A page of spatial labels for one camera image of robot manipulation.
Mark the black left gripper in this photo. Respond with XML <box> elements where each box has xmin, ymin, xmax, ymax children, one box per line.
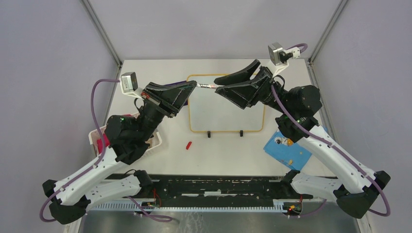
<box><xmin>136</xmin><ymin>80</ymin><xmax>198</xmax><ymax>141</ymax></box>

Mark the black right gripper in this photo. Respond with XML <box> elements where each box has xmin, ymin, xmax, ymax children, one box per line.
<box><xmin>214</xmin><ymin>59</ymin><xmax>292</xmax><ymax>114</ymax></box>

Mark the red capped whiteboard marker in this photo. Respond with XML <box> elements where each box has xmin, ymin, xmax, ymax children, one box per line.
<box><xmin>196</xmin><ymin>83</ymin><xmax>220</xmax><ymax>89</ymax></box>

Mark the red marker cap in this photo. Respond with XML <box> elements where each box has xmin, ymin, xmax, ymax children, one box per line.
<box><xmin>186</xmin><ymin>141</ymin><xmax>192</xmax><ymax>150</ymax></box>

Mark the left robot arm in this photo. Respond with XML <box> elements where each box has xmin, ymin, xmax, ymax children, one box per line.
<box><xmin>39</xmin><ymin>79</ymin><xmax>198</xmax><ymax>224</ymax></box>

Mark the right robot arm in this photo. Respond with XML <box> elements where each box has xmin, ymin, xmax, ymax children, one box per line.
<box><xmin>214</xmin><ymin>60</ymin><xmax>391</xmax><ymax>219</ymax></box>

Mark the yellow framed whiteboard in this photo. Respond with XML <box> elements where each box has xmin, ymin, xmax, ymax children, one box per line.
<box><xmin>188</xmin><ymin>87</ymin><xmax>265</xmax><ymax>133</ymax></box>

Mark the purple cloth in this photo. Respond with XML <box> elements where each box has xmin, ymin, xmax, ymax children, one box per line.
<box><xmin>167</xmin><ymin>81</ymin><xmax>189</xmax><ymax>106</ymax></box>

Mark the blue cartoon print cloth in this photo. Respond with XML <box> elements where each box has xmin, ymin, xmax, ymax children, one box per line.
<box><xmin>263</xmin><ymin>129</ymin><xmax>330</xmax><ymax>174</ymax></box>

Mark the red cloth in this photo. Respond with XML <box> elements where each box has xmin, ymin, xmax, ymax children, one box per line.
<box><xmin>89</xmin><ymin>115</ymin><xmax>137</xmax><ymax>154</ymax></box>

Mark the white plastic basket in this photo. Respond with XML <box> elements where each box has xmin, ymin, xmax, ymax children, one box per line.
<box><xmin>88</xmin><ymin>113</ymin><xmax>162</xmax><ymax>165</ymax></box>

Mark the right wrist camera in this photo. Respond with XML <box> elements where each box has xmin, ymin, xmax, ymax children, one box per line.
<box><xmin>266</xmin><ymin>42</ymin><xmax>301</xmax><ymax>78</ymax></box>

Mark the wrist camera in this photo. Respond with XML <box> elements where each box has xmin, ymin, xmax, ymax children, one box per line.
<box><xmin>120</xmin><ymin>72</ymin><xmax>143</xmax><ymax>99</ymax></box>
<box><xmin>266</xmin><ymin>42</ymin><xmax>301</xmax><ymax>78</ymax></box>

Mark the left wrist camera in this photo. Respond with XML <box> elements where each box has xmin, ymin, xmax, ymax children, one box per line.
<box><xmin>120</xmin><ymin>72</ymin><xmax>143</xmax><ymax>99</ymax></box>

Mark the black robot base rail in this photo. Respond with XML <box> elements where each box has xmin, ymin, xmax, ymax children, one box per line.
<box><xmin>109</xmin><ymin>174</ymin><xmax>313</xmax><ymax>208</ymax></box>

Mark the left aluminium frame post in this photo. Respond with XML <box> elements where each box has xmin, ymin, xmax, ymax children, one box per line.
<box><xmin>80</xmin><ymin>0</ymin><xmax>123</xmax><ymax>68</ymax></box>

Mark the white slotted cable duct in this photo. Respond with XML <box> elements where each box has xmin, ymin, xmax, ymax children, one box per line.
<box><xmin>91</xmin><ymin>200</ymin><xmax>287</xmax><ymax>213</ymax></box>

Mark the grey aluminium frame post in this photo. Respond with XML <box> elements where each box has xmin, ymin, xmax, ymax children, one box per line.
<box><xmin>308</xmin><ymin>0</ymin><xmax>350</xmax><ymax>64</ymax></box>

